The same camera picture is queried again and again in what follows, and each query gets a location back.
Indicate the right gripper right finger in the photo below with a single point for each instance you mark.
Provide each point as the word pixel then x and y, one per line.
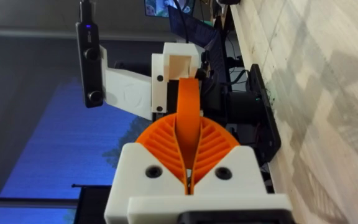
pixel 228 183

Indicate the bare white finger of the left gripper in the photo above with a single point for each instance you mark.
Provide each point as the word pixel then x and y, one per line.
pixel 179 49

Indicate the monitor screen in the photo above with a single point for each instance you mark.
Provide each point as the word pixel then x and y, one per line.
pixel 160 7

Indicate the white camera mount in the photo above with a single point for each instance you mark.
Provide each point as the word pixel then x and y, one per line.
pixel 126 93

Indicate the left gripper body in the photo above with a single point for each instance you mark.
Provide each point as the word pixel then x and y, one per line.
pixel 217 99

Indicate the finger of the left gripper with orange wedge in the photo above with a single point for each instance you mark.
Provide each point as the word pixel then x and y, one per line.
pixel 188 124

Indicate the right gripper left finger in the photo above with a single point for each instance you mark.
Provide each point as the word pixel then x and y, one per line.
pixel 135 174

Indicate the dark blue keyboard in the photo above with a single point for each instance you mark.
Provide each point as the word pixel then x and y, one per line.
pixel 197 29

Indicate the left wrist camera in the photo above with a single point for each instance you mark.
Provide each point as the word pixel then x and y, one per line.
pixel 89 71

